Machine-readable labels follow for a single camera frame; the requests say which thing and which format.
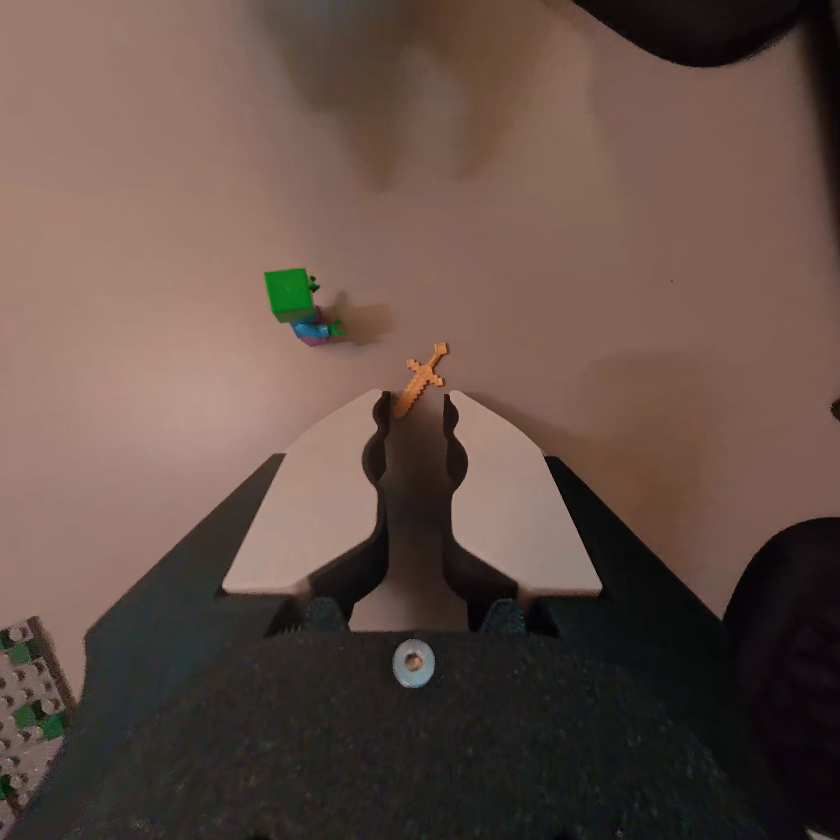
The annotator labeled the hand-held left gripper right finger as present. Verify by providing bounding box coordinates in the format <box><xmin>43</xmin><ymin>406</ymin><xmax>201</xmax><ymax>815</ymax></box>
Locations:
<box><xmin>441</xmin><ymin>389</ymin><xmax>604</xmax><ymax>623</ymax></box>

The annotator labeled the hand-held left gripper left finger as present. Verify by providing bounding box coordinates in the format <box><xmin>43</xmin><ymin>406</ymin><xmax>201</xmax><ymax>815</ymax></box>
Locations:
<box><xmin>220</xmin><ymin>389</ymin><xmax>392</xmax><ymax>631</ymax></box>

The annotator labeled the gold toy sword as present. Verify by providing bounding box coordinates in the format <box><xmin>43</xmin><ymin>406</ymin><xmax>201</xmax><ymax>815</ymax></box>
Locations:
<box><xmin>392</xmin><ymin>341</ymin><xmax>451</xmax><ymax>420</ymax></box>

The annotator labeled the green headed toy minifigure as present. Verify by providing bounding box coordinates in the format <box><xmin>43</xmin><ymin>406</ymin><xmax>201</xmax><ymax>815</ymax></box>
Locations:
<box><xmin>262</xmin><ymin>268</ymin><xmax>347</xmax><ymax>347</ymax></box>

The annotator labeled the grey brick building model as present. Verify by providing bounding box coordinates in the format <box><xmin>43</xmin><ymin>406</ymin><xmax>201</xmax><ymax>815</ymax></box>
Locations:
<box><xmin>0</xmin><ymin>616</ymin><xmax>77</xmax><ymax>816</ymax></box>

